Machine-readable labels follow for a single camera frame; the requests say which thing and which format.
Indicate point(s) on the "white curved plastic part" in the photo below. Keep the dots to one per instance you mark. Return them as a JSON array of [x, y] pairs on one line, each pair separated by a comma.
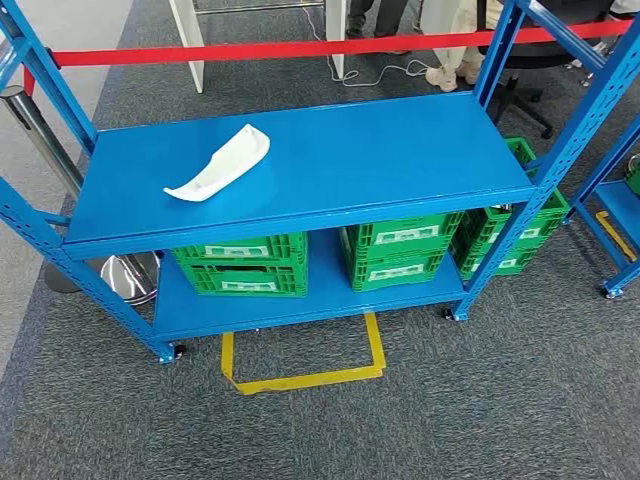
[[220, 169]]

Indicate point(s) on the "blue metal shelf rack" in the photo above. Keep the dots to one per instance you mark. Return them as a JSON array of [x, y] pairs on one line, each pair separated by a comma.
[[350, 152]]

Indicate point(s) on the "green plastic crate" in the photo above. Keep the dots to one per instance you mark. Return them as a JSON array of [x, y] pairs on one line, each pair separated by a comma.
[[362, 275], [527, 258], [545, 222], [290, 281], [290, 248], [360, 237]]

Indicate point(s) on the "yellow floor tape rectangle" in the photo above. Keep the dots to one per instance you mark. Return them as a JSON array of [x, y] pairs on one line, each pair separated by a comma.
[[300, 381]]

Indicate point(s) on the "red barrier belt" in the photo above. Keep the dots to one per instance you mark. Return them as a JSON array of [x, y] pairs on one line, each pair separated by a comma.
[[300, 48]]

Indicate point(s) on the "person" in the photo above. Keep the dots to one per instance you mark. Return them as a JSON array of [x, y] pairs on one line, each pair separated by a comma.
[[387, 16], [442, 78]]

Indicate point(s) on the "white desk with metal bar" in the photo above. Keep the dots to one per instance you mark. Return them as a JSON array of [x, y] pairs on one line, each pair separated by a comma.
[[187, 40]]

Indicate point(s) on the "white desk panel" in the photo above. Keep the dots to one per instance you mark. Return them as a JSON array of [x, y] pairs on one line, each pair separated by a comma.
[[435, 20]]

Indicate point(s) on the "black office chair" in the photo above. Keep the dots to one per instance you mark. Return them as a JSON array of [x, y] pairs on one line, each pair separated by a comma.
[[545, 56]]

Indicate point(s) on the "yellow floor tape strip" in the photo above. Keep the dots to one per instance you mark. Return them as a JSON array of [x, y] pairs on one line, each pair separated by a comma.
[[612, 232]]

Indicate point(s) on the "small blue metal rack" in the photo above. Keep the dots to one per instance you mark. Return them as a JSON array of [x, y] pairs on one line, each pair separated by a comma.
[[623, 205]]

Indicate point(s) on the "green plastic container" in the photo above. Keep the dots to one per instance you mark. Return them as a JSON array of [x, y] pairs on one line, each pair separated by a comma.
[[634, 175]]

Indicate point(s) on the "chrome stanchion post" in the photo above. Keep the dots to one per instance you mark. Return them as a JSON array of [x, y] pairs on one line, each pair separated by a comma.
[[40, 136]]

